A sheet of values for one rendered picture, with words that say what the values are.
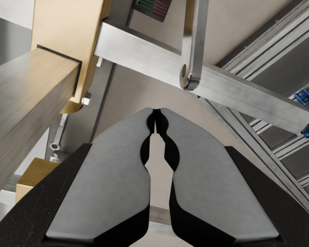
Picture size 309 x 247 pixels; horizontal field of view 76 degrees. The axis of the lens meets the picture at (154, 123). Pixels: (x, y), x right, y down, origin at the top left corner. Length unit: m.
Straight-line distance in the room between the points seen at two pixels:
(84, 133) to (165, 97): 0.78
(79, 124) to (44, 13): 0.24
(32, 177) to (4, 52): 0.26
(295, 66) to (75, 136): 0.90
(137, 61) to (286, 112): 0.17
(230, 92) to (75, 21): 0.16
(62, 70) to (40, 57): 0.02
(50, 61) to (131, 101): 0.97
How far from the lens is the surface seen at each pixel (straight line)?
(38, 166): 0.33
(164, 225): 0.37
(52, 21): 0.20
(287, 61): 1.01
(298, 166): 1.44
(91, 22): 0.19
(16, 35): 0.46
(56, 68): 0.17
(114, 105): 1.16
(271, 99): 0.25
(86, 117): 0.38
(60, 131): 0.41
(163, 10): 0.31
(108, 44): 0.20
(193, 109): 1.19
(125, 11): 0.31
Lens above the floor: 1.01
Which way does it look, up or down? 57 degrees down
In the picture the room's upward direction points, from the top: 177 degrees clockwise
